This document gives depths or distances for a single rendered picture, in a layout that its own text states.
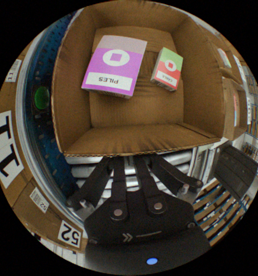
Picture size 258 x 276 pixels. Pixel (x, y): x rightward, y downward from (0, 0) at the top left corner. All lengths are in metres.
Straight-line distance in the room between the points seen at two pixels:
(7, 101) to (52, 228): 0.40
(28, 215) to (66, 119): 0.30
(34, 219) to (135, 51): 0.51
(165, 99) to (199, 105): 0.10
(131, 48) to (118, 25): 0.20
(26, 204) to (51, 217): 0.12
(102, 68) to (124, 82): 0.06
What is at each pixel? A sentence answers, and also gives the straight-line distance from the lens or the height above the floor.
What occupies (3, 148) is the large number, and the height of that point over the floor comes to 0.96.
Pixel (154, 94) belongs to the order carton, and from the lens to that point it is 0.28.
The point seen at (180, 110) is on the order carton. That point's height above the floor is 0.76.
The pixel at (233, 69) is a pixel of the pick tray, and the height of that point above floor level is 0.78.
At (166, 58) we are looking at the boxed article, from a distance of 0.31.
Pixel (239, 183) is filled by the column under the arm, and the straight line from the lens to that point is 0.59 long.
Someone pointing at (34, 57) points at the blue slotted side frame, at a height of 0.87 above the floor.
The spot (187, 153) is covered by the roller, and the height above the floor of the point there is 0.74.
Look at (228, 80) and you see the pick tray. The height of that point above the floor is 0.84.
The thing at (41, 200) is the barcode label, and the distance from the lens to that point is 0.36.
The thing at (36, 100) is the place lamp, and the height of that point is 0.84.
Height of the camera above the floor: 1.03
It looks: 72 degrees down
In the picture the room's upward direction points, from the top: 162 degrees clockwise
